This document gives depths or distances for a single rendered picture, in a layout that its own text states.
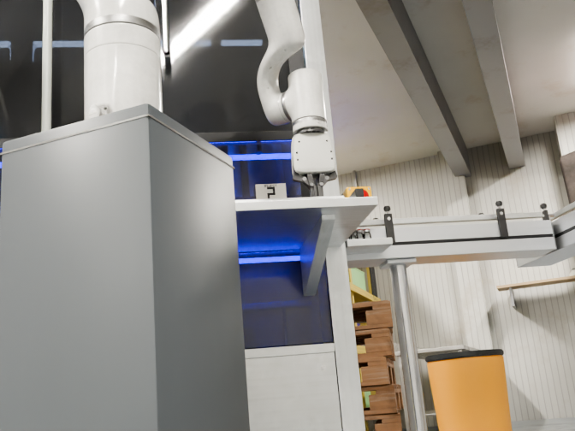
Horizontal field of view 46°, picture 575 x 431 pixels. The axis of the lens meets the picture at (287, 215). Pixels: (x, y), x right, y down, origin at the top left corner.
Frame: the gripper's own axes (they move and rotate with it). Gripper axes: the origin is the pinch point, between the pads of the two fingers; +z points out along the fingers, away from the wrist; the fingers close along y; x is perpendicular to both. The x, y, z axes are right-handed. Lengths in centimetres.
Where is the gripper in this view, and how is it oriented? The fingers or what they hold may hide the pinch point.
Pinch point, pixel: (317, 196)
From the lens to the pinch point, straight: 157.9
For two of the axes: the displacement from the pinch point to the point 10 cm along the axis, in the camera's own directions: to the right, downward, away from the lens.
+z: 0.9, 9.6, -2.6
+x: 1.3, -2.7, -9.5
